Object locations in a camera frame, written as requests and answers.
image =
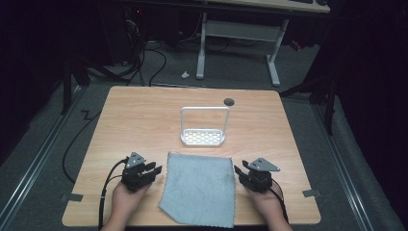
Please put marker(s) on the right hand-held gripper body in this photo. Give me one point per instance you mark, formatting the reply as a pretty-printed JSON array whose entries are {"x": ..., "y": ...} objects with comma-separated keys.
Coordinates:
[{"x": 260, "y": 178}]

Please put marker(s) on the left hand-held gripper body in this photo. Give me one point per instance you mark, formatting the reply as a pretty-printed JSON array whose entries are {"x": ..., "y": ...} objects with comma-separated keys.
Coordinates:
[{"x": 133, "y": 178}]

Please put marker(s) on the person's right hand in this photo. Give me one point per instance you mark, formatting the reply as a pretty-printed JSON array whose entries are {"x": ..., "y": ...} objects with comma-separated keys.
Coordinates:
[{"x": 269, "y": 202}]

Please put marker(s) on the person's left hand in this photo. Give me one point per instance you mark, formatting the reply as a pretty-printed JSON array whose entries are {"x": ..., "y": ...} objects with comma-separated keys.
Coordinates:
[{"x": 123, "y": 202}]

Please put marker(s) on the grey towel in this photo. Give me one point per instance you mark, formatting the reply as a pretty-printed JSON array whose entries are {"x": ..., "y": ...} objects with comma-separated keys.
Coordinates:
[{"x": 200, "y": 189}]

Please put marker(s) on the grey tape piece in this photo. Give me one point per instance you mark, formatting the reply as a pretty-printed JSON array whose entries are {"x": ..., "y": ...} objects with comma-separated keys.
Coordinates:
[
  {"x": 72, "y": 197},
  {"x": 311, "y": 193}
]

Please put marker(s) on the crumpled white paper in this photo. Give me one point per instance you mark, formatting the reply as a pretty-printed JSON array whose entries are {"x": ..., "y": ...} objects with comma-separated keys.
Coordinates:
[{"x": 185, "y": 75}]

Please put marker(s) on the black metal stand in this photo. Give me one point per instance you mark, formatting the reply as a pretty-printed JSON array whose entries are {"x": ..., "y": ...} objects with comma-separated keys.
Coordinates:
[
  {"x": 330, "y": 102},
  {"x": 66, "y": 86}
]

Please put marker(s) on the white-framed desk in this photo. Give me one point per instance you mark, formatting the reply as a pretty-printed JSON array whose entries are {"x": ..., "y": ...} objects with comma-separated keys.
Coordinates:
[{"x": 240, "y": 32}]

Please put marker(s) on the metal floor rail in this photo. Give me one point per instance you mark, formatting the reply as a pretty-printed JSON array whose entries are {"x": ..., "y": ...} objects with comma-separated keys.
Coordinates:
[
  {"x": 35, "y": 163},
  {"x": 344, "y": 173}
]

